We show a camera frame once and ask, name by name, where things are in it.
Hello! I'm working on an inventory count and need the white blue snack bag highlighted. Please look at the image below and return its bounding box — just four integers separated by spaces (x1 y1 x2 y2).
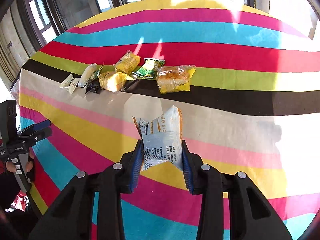
133 106 183 171

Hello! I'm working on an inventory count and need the translucent round cookie packet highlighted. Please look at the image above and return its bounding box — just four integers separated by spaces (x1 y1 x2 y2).
78 63 97 88

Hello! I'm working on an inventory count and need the left hand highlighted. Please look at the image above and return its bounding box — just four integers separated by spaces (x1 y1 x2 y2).
4 150 35 173

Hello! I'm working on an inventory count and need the white small snack packet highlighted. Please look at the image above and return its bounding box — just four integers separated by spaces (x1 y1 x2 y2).
59 74 80 95

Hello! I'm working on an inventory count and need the small black green packet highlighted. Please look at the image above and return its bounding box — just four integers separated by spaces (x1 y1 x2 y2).
85 66 103 94

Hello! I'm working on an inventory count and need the yellow cake packet lower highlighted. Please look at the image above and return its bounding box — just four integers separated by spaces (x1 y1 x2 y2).
98 71 136 92

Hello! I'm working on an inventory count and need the yellow cake packet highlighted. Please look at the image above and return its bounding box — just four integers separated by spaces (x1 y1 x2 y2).
114 50 140 75
98 71 136 92

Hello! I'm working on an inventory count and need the yellow cake packet upper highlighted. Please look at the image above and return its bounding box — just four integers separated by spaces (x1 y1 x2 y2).
114 50 140 75

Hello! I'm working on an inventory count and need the striped colourful tablecloth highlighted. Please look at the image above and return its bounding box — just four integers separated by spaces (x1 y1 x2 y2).
19 0 319 239

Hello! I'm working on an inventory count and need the bread in yellow clear bag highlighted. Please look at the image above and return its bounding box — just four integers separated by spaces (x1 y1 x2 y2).
156 65 196 94

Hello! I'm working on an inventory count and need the green white snack packet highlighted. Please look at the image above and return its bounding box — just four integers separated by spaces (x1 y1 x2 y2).
132 58 165 80

